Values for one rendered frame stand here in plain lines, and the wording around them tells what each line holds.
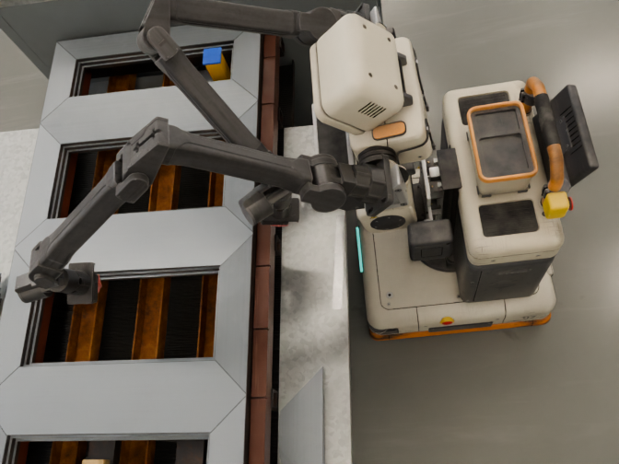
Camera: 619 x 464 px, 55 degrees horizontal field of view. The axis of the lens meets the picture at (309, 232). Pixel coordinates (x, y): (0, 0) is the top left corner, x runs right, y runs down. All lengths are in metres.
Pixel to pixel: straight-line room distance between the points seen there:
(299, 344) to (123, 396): 0.50
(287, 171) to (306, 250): 0.65
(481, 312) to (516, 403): 0.40
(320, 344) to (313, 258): 0.27
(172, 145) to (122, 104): 0.97
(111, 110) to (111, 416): 0.96
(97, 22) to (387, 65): 1.26
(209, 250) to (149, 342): 0.36
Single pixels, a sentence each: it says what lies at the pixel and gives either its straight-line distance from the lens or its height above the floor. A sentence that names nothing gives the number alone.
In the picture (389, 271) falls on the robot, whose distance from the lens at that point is 2.21.
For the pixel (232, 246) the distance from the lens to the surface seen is 1.70.
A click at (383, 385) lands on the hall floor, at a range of 2.40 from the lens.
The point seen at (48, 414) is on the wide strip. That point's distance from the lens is 1.80.
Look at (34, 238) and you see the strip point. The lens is 1.99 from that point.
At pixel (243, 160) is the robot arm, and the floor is 1.39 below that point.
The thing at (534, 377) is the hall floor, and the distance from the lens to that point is 2.43.
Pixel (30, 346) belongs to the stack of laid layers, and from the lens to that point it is 1.90.
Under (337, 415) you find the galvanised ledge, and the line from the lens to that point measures 1.71.
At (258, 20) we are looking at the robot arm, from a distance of 1.44.
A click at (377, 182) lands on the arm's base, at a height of 1.23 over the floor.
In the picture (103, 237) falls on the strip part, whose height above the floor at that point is 0.86.
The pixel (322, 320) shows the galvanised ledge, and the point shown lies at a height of 0.68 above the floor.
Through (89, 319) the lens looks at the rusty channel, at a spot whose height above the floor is 0.68.
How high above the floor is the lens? 2.37
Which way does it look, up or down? 65 degrees down
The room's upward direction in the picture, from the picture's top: 25 degrees counter-clockwise
